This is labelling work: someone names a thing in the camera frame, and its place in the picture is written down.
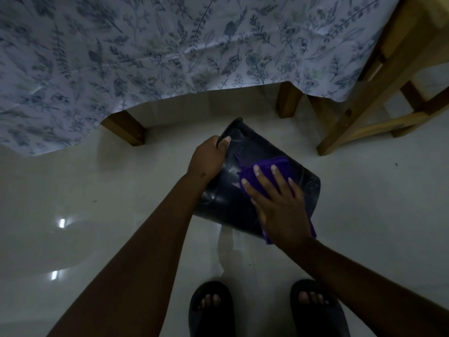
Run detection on person's right hand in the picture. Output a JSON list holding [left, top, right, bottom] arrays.
[[241, 164, 314, 248]]

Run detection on person's left hand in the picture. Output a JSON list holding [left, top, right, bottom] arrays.
[[186, 136, 232, 186]]

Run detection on purple cleaning cloth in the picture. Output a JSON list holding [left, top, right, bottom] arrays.
[[236, 156, 317, 245]]

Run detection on black plastic bucket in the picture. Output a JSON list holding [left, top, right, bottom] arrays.
[[192, 117, 321, 239]]

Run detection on person's right forearm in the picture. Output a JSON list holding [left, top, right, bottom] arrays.
[[279, 238, 449, 337]]

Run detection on person's left forearm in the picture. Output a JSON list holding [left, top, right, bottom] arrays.
[[46, 173, 212, 337]]

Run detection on person's right foot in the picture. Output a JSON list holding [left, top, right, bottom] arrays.
[[298, 291, 330, 306]]

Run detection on person's foot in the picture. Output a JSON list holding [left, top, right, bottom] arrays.
[[199, 294, 222, 310], [298, 291, 330, 306]]

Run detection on floral white tablecloth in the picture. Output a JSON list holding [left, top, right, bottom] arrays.
[[0, 0, 402, 157]]

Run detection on person's left foot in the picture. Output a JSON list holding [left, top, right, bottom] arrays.
[[199, 294, 222, 310]]

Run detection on person's right black slipper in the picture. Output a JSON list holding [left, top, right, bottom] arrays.
[[290, 279, 351, 337]]

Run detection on person's black slipper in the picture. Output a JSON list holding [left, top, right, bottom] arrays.
[[188, 281, 236, 337], [290, 279, 351, 337]]

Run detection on light wooden stool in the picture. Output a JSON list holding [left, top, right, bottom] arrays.
[[316, 0, 449, 157]]

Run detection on person's left black slipper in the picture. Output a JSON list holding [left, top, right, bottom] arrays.
[[188, 281, 236, 337]]

